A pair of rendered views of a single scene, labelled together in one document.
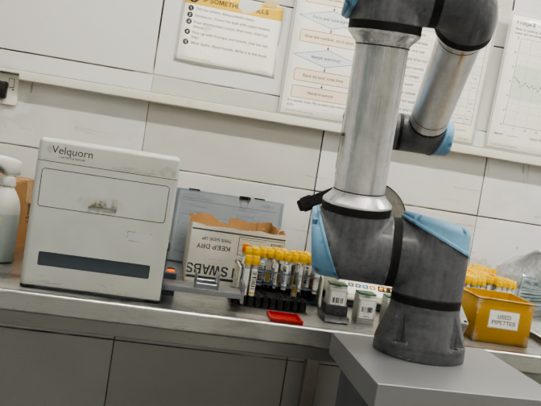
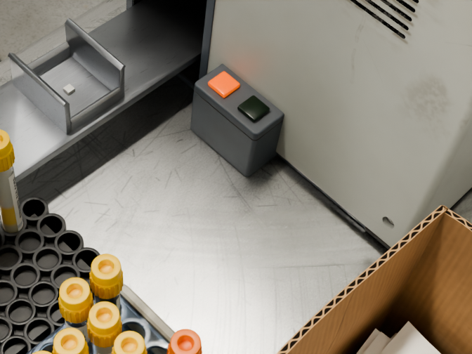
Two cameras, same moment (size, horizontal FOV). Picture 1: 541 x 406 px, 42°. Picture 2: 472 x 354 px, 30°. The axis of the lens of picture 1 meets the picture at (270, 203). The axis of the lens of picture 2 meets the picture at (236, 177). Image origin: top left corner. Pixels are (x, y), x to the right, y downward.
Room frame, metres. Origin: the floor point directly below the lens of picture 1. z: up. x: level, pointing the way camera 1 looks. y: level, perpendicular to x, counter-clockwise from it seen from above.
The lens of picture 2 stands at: (1.82, -0.08, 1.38)
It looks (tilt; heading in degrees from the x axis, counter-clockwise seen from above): 55 degrees down; 134
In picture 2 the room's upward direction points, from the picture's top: 10 degrees clockwise
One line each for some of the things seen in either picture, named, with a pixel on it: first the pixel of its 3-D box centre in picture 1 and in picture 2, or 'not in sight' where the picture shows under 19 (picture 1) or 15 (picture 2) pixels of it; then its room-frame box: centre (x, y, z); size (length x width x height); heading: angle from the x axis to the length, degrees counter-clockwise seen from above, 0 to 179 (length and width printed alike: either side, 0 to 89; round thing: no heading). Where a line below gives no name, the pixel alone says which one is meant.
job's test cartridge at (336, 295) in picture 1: (335, 298); not in sight; (1.55, -0.18, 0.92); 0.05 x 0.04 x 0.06; 7
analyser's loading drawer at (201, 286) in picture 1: (195, 282); (94, 68); (1.47, 0.13, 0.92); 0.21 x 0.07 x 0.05; 98
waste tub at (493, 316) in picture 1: (492, 316); not in sight; (1.62, -0.55, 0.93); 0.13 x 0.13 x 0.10; 5
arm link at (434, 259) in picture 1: (428, 254); not in sight; (1.17, -0.27, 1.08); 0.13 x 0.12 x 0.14; 87
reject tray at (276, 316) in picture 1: (284, 317); not in sight; (1.46, -0.07, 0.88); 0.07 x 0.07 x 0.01; 8
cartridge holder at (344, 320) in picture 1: (333, 310); not in sight; (1.55, -0.18, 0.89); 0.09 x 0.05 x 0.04; 7
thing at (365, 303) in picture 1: (364, 306); not in sight; (1.57, -0.24, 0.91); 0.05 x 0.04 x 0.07; 8
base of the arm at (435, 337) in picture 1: (422, 323); not in sight; (1.17, -0.28, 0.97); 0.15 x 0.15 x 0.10
